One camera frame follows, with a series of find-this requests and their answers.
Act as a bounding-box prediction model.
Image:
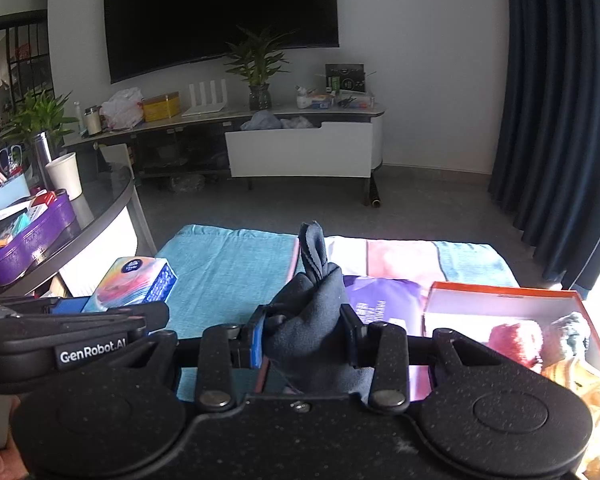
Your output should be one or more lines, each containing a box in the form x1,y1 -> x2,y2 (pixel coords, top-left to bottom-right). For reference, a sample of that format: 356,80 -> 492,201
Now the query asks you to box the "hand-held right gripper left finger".
144,305 -> 268,410

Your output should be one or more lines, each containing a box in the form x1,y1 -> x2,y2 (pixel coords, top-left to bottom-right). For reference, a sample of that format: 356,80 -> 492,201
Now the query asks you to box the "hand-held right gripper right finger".
340,305 -> 507,412

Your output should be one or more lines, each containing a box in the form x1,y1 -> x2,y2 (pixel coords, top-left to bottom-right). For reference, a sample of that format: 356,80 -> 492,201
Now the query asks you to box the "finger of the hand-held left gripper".
91,302 -> 171,337
0,296 -> 95,314

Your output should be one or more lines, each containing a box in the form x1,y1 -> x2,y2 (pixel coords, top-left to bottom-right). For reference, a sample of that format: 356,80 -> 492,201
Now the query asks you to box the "dark navy cloth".
262,220 -> 381,396

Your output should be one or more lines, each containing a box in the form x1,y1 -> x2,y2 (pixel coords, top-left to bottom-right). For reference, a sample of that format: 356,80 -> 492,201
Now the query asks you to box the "colourful cardboard box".
87,256 -> 177,318

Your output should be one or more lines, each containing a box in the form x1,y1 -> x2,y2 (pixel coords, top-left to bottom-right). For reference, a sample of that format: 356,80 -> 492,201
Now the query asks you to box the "white orange cardboard box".
422,281 -> 600,480

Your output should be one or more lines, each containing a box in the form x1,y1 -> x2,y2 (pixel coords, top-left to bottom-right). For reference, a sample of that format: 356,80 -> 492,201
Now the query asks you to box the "pink fluffy sock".
487,320 -> 546,368

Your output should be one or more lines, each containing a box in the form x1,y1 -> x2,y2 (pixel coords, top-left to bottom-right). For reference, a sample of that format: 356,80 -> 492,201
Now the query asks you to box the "blue fluffy sock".
542,311 -> 592,361

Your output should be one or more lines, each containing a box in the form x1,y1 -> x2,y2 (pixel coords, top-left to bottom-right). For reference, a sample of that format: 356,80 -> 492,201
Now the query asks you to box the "yellow cloth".
545,357 -> 600,401

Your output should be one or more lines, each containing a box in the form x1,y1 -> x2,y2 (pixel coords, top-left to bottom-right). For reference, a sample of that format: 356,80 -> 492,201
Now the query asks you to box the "purple tissue pack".
342,275 -> 428,341

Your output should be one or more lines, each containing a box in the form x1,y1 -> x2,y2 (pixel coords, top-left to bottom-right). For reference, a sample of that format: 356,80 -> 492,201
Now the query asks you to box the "purple tin tray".
0,189 -> 77,286

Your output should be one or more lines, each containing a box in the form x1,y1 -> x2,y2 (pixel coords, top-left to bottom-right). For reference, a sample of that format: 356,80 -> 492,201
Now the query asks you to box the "teal blanket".
152,224 -> 303,401

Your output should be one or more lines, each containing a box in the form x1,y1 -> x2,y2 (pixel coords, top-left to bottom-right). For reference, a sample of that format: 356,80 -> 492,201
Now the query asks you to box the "grey white coffee table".
0,162 -> 158,311

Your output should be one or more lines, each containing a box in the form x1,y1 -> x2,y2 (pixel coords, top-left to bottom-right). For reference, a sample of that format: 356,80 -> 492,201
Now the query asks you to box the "red white small box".
30,190 -> 58,221

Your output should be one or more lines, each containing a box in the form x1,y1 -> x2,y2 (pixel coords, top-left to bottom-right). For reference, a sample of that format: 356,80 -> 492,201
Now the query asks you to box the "light blue organizer box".
0,167 -> 33,218

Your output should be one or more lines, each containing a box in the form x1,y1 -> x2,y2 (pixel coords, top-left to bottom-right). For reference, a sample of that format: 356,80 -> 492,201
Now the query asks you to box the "white paper cup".
45,152 -> 83,200

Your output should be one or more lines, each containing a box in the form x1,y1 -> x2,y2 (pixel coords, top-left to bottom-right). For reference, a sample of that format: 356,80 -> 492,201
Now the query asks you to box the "black roll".
362,175 -> 382,208

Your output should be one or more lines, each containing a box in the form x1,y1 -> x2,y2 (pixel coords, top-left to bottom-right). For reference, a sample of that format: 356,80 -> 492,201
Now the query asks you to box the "steel bottle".
32,131 -> 56,188

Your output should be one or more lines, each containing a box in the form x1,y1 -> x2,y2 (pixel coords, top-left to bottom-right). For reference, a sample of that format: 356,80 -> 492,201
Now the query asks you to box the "glass jar with lid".
84,105 -> 103,136

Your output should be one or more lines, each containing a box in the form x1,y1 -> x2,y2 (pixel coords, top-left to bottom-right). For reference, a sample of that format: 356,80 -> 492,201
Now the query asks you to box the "white television cabinet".
62,102 -> 387,191

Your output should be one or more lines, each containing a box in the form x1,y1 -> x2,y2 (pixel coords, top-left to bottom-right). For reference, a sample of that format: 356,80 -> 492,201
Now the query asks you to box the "bamboo plant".
0,91 -> 78,161

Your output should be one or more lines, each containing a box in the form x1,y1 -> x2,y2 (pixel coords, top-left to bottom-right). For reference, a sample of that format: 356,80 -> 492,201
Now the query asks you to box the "white plastic bag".
101,87 -> 146,130

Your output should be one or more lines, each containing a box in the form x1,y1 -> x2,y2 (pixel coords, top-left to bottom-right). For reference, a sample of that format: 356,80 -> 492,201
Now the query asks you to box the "yellow tin box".
142,91 -> 182,122

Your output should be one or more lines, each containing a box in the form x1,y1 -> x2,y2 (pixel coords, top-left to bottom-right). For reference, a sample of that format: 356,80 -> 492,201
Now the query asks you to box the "white router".
181,79 -> 229,117

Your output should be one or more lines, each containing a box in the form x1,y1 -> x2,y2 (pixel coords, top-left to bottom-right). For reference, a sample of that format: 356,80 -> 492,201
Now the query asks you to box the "grey cloth pile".
240,110 -> 315,132

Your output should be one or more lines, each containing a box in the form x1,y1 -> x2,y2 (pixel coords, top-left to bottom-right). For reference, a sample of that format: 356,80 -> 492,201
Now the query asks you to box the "potted plant in glass vase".
222,25 -> 298,111

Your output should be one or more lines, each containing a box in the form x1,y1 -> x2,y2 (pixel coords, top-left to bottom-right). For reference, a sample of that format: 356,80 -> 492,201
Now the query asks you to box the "black framed glass door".
2,12 -> 56,106

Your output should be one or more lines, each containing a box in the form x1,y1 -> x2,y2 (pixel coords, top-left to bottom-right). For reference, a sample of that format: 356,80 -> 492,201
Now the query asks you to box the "black printed box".
325,63 -> 367,95

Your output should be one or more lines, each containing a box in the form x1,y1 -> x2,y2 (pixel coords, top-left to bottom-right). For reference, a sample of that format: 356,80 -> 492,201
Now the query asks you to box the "dark blue curtain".
487,0 -> 600,291

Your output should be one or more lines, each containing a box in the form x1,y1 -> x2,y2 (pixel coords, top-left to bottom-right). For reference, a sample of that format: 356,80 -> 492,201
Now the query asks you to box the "black television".
102,0 -> 341,86

